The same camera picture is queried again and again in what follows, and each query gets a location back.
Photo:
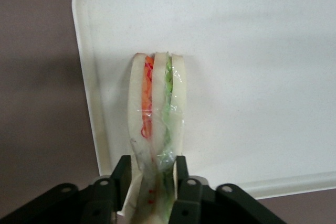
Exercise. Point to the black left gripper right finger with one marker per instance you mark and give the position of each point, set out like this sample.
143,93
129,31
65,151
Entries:
225,205

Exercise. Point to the beige plastic tray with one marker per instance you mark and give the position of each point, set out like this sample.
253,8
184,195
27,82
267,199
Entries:
249,77

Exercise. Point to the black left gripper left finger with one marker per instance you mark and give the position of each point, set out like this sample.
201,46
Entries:
65,205

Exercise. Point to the plastic-wrapped triangle sandwich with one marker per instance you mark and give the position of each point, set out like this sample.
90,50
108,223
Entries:
160,90

